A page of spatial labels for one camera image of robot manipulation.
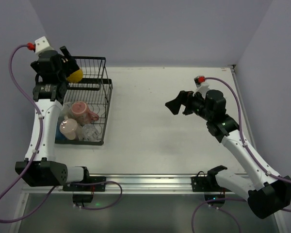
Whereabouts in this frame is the yellow mug black handle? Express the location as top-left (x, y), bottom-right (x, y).
top-left (67, 69), bottom-right (83, 83)

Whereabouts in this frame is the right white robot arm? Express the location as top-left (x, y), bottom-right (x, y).
top-left (165, 90), bottom-right (291, 219)

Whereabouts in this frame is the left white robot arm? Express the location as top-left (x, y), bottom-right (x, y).
top-left (15, 45), bottom-right (88, 187)

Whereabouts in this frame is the pink speckled mug in rack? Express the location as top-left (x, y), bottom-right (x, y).
top-left (71, 101), bottom-right (99, 126)

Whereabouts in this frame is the translucent pink plastic cup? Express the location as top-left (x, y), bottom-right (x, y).
top-left (59, 116), bottom-right (78, 140)

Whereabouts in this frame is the clear glass cup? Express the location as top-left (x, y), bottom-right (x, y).
top-left (82, 124), bottom-right (99, 142)

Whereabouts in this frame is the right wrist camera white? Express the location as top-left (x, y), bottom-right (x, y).
top-left (194, 76), bottom-right (210, 97)

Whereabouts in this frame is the black wire dish rack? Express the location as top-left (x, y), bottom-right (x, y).
top-left (55, 56), bottom-right (113, 146)

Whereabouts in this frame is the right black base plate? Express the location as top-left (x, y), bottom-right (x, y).
top-left (191, 165), bottom-right (227, 192)

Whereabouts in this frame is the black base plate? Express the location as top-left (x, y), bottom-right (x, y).
top-left (63, 176), bottom-right (106, 192)
top-left (191, 165), bottom-right (227, 192)

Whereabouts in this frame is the aluminium mounting rail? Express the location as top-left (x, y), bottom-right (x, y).
top-left (21, 173), bottom-right (277, 195)

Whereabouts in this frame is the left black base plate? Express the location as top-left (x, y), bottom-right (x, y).
top-left (63, 176), bottom-right (106, 192)

